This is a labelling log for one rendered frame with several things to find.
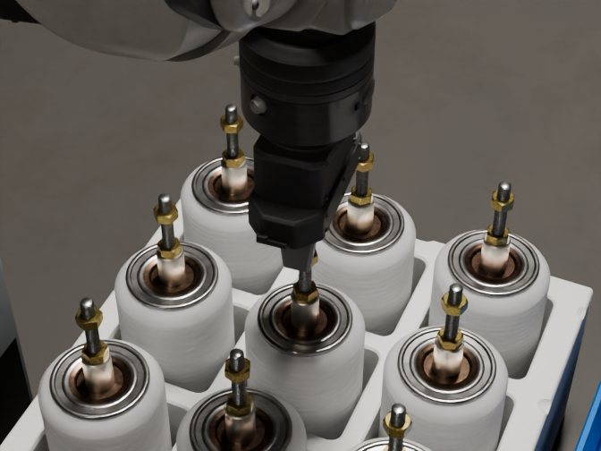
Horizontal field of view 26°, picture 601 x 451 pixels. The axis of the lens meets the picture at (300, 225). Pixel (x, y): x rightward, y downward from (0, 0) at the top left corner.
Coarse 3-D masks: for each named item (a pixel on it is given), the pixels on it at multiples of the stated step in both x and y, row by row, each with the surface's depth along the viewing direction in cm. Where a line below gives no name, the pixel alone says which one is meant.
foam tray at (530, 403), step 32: (416, 256) 118; (416, 288) 115; (576, 288) 115; (416, 320) 112; (544, 320) 116; (576, 320) 112; (384, 352) 110; (544, 352) 110; (576, 352) 117; (224, 384) 107; (512, 384) 107; (544, 384) 107; (32, 416) 105; (352, 416) 105; (512, 416) 105; (544, 416) 105; (0, 448) 103; (32, 448) 103; (320, 448) 103; (512, 448) 103; (544, 448) 114
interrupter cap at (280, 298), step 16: (288, 288) 105; (320, 288) 105; (272, 304) 104; (288, 304) 104; (320, 304) 104; (336, 304) 104; (272, 320) 102; (288, 320) 103; (320, 320) 103; (336, 320) 102; (352, 320) 103; (272, 336) 101; (288, 336) 101; (304, 336) 102; (320, 336) 101; (336, 336) 101; (288, 352) 100; (304, 352) 100; (320, 352) 100
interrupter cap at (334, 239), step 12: (348, 192) 113; (372, 192) 113; (384, 204) 112; (336, 216) 111; (384, 216) 111; (396, 216) 111; (336, 228) 110; (348, 228) 110; (372, 228) 110; (384, 228) 110; (396, 228) 110; (324, 240) 109; (336, 240) 109; (348, 240) 109; (360, 240) 109; (372, 240) 109; (384, 240) 109; (396, 240) 109; (348, 252) 108; (360, 252) 108; (372, 252) 108
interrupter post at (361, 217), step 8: (352, 208) 108; (360, 208) 108; (368, 208) 108; (352, 216) 109; (360, 216) 108; (368, 216) 109; (352, 224) 109; (360, 224) 109; (368, 224) 109; (360, 232) 110
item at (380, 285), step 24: (408, 216) 112; (408, 240) 110; (336, 264) 108; (360, 264) 108; (384, 264) 108; (408, 264) 111; (336, 288) 110; (360, 288) 109; (384, 288) 110; (408, 288) 113; (384, 312) 112
